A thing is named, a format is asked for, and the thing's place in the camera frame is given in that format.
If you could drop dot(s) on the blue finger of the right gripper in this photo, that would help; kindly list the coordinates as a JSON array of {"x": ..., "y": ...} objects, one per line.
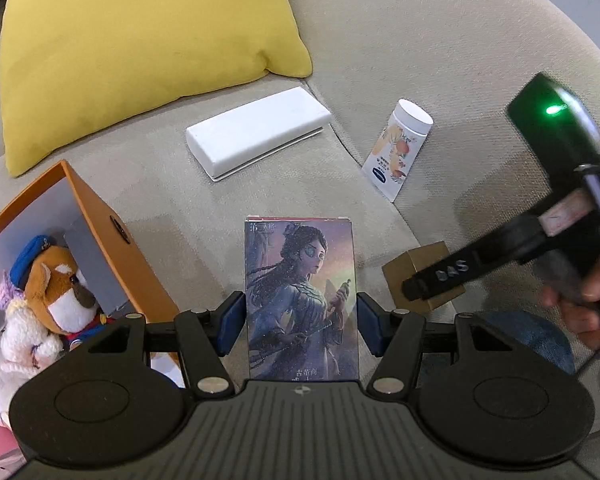
[{"x": 435, "y": 280}]

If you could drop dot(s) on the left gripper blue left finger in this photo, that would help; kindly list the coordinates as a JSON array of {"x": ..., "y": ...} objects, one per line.
[{"x": 214, "y": 330}]

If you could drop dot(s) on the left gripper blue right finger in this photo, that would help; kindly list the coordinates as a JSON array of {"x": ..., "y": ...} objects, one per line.
[{"x": 382, "y": 329}]

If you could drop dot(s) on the illustrated card box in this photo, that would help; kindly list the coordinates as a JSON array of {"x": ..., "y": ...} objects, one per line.
[{"x": 300, "y": 290}]

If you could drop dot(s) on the white printed cream tube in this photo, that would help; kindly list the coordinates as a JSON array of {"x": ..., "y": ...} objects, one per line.
[{"x": 394, "y": 153}]

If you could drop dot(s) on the red panda plush toy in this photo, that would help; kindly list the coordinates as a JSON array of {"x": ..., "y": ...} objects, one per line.
[{"x": 56, "y": 291}]

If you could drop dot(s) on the white rectangular case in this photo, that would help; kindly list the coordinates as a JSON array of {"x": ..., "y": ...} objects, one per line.
[{"x": 230, "y": 141}]

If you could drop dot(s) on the grey box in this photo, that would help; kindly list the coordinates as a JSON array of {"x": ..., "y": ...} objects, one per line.
[{"x": 100, "y": 279}]

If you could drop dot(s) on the person's right hand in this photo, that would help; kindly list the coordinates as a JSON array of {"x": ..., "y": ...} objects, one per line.
[{"x": 580, "y": 319}]

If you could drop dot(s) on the blue jeans leg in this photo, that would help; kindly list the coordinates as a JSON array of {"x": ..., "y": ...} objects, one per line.
[{"x": 540, "y": 335}]

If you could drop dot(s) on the white knitted bunny plush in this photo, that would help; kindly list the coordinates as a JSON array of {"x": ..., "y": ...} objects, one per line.
[{"x": 26, "y": 344}]

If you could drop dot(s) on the orange storage box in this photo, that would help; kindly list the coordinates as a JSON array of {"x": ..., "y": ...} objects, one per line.
[{"x": 50, "y": 204}]

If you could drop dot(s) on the yellow cushion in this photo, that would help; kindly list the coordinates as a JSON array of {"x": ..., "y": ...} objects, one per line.
[{"x": 69, "y": 68}]

